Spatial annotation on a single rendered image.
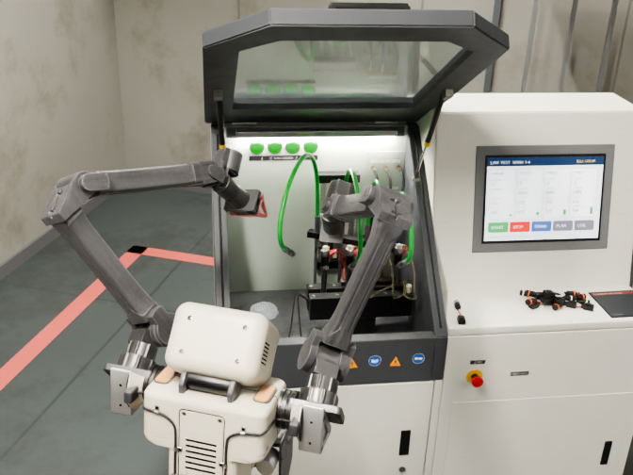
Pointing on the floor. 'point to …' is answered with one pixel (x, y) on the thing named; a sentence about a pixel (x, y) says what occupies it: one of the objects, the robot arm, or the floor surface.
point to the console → (549, 104)
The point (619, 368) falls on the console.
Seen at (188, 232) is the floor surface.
